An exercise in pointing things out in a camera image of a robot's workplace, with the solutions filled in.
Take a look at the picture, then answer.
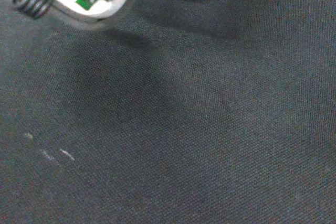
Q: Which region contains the black cloth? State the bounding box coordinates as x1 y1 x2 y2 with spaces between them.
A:
0 0 336 224

